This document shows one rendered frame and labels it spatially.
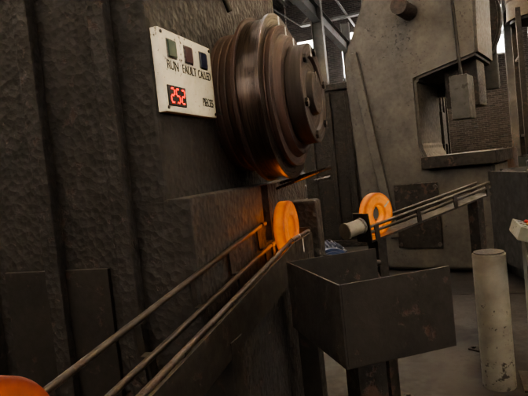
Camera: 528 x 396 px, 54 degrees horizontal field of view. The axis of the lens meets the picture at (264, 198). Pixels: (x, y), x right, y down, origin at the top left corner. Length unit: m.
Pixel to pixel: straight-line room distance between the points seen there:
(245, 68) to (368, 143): 2.98
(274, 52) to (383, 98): 2.86
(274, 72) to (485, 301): 1.21
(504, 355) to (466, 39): 2.51
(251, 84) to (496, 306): 1.27
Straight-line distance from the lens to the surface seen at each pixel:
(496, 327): 2.15
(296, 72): 1.39
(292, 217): 1.55
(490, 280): 2.10
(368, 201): 1.93
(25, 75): 1.32
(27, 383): 0.65
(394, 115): 4.18
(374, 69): 4.27
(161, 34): 1.19
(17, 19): 1.35
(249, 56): 1.36
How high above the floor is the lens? 0.91
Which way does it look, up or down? 3 degrees down
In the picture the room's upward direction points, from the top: 6 degrees counter-clockwise
